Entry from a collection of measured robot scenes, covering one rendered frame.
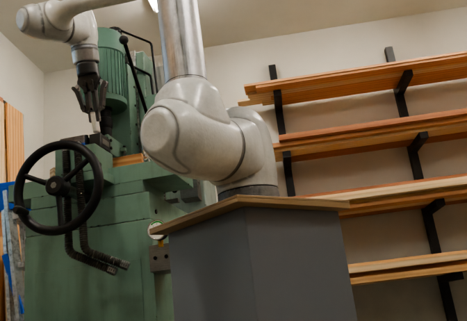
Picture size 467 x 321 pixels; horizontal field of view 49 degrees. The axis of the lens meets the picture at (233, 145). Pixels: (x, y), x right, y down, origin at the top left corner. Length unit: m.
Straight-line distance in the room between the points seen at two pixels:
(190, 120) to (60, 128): 3.75
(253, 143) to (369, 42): 3.53
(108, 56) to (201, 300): 1.14
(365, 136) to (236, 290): 2.88
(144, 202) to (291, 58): 3.09
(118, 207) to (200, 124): 0.71
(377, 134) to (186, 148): 2.91
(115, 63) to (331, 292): 1.24
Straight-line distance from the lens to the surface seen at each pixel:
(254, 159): 1.20
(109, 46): 2.05
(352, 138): 3.84
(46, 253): 1.80
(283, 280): 1.10
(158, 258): 1.59
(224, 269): 1.11
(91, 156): 1.57
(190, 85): 1.12
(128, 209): 1.69
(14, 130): 4.10
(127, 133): 2.05
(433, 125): 3.94
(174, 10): 1.25
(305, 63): 4.53
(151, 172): 1.69
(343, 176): 4.20
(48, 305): 1.77
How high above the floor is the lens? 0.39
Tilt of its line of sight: 18 degrees up
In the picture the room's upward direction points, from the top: 7 degrees counter-clockwise
